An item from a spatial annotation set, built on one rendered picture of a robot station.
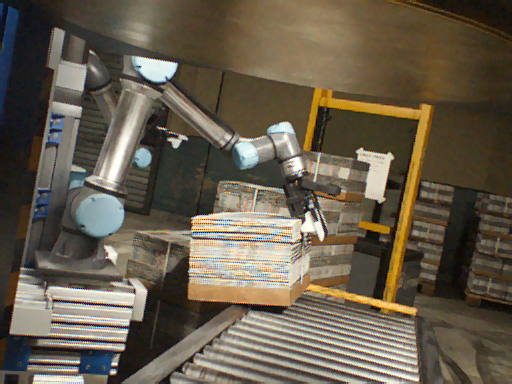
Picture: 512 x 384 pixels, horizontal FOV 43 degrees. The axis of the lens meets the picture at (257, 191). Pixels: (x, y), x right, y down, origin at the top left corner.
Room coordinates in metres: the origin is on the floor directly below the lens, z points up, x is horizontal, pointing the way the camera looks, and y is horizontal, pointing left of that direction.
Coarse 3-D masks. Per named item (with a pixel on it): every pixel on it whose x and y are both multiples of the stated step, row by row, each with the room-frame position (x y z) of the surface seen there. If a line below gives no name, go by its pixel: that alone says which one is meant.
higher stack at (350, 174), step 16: (304, 160) 3.49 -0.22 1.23; (320, 160) 3.45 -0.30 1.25; (336, 160) 3.40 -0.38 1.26; (352, 160) 3.37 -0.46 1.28; (320, 176) 3.44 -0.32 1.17; (336, 176) 3.39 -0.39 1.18; (352, 176) 3.42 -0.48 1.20; (352, 192) 3.44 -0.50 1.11; (352, 208) 3.48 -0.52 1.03; (352, 224) 3.52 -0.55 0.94; (336, 256) 3.40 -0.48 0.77; (336, 272) 3.42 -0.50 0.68; (336, 288) 3.48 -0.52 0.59
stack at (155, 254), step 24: (144, 240) 2.51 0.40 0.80; (168, 240) 2.46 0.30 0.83; (144, 264) 2.49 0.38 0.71; (168, 264) 2.44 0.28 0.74; (312, 264) 3.16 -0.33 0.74; (168, 288) 2.43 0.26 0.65; (144, 312) 2.48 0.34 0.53; (168, 312) 2.41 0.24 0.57; (192, 312) 2.36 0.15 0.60; (216, 312) 2.45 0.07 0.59; (144, 336) 2.46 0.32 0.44; (168, 336) 2.40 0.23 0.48; (120, 360) 2.51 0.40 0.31; (144, 360) 2.46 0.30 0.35
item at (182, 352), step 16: (240, 304) 1.75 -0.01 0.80; (256, 304) 1.81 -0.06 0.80; (224, 320) 1.55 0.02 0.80; (192, 336) 1.37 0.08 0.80; (208, 336) 1.40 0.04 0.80; (176, 352) 1.25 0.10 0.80; (192, 352) 1.27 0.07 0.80; (144, 368) 1.13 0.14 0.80; (160, 368) 1.14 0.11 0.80; (176, 368) 1.16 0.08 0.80
